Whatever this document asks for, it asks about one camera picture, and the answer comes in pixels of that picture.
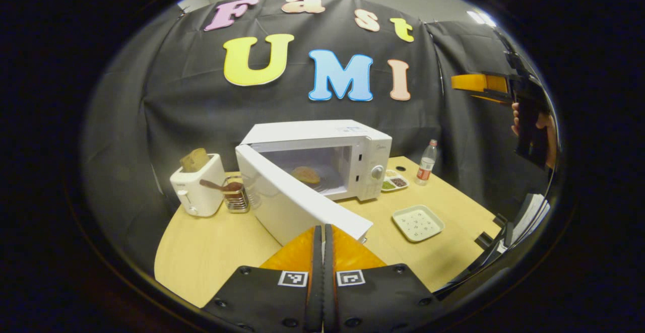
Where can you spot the clear bottle with red label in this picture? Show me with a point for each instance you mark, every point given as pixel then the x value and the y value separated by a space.
pixel 427 167

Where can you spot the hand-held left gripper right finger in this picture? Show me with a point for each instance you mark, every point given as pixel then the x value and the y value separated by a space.
pixel 328 282

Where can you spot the white microwave oven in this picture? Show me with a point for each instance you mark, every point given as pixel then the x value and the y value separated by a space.
pixel 282 197

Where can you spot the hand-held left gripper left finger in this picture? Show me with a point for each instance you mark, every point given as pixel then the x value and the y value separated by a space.
pixel 315 282

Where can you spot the orange bread bun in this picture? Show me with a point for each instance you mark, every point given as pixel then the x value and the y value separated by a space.
pixel 306 175

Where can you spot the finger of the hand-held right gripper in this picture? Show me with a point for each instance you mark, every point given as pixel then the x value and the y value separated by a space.
pixel 478 82

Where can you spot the brown toast slice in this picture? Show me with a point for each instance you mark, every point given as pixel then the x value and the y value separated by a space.
pixel 194 160

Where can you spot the white sectioned condiment dish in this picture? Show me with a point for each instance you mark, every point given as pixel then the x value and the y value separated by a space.
pixel 395 182

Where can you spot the glass microwave turntable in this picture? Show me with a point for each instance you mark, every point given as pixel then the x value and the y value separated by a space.
pixel 330 184

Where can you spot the white toaster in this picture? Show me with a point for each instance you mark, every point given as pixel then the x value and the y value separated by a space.
pixel 201 192

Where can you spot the white square plate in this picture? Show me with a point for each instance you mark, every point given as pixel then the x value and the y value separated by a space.
pixel 418 223

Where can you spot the ceiling light panel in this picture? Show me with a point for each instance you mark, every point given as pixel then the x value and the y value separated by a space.
pixel 481 18

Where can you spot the small ribbed glass jar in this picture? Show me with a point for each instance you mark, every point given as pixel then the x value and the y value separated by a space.
pixel 237 202

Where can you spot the brown wooden spoon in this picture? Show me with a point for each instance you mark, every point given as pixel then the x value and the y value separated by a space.
pixel 211 184

